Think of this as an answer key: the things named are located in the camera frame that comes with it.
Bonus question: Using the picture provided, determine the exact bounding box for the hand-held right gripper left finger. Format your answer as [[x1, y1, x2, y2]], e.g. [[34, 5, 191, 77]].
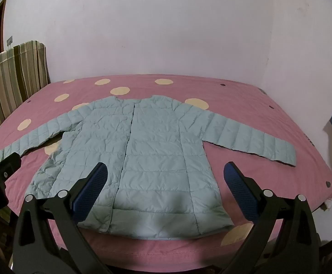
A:
[[12, 162, 113, 274]]

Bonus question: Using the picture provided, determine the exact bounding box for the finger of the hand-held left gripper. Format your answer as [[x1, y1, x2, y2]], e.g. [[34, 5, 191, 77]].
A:
[[0, 152, 22, 181]]

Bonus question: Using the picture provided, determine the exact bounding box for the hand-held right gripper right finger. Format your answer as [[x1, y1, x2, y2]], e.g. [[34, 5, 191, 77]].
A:
[[223, 161, 323, 274]]

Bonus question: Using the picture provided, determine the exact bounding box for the light blue quilted jacket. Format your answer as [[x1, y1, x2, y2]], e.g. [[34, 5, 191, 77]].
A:
[[0, 95, 297, 240]]

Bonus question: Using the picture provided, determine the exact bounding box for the pink dotted bed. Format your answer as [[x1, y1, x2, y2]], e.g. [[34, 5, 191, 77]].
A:
[[0, 74, 332, 263]]

